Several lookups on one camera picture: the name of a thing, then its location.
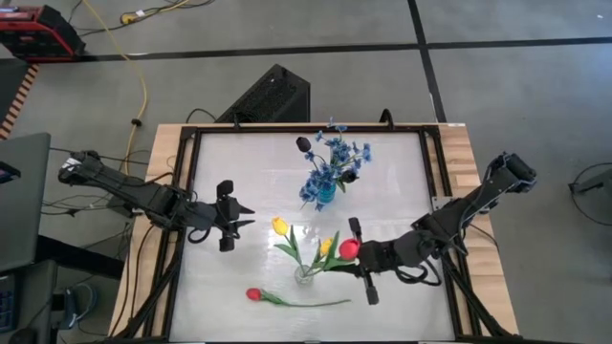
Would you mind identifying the blue artificial flower bunch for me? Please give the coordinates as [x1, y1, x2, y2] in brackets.
[298, 117, 373, 212]

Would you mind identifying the yellow power cable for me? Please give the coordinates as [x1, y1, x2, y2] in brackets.
[80, 0, 149, 176]

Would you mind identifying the black aluminium table frame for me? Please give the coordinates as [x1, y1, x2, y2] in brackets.
[112, 122, 517, 344]

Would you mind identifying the grey stand leg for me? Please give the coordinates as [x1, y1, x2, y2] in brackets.
[568, 168, 612, 195]

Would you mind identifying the black keyboard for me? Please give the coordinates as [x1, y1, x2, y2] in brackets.
[0, 274, 20, 334]

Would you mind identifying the red artificial tulip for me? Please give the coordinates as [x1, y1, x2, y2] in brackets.
[325, 237, 362, 274]
[245, 287, 352, 308]

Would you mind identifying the yellow artificial tulip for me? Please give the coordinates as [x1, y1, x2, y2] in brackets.
[308, 231, 341, 279]
[271, 216, 307, 281]

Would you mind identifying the clear glass vase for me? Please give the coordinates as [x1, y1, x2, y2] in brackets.
[294, 265, 316, 287]

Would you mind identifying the black and blue floor object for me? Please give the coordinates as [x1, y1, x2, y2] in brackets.
[61, 282, 99, 331]

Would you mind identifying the black cable loop on floor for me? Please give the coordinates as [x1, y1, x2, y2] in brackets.
[565, 161, 612, 241]

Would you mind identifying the grey laptop lid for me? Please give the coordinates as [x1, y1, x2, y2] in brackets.
[0, 132, 52, 274]

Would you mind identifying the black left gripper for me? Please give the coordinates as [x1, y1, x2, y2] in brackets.
[194, 179, 256, 253]

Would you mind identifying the black perforated computer case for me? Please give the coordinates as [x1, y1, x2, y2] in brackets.
[214, 63, 312, 124]

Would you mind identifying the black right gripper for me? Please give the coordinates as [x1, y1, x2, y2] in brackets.
[340, 217, 401, 306]

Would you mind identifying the orange black striped floor strip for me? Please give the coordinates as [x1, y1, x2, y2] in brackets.
[0, 64, 40, 140]

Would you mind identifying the red and black equipment case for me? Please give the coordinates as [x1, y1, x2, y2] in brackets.
[0, 4, 87, 64]

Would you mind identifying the black cable with yellow plug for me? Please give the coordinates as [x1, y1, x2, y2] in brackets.
[119, 0, 216, 26]

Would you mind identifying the blue glass vase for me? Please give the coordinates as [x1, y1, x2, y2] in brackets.
[317, 183, 339, 205]

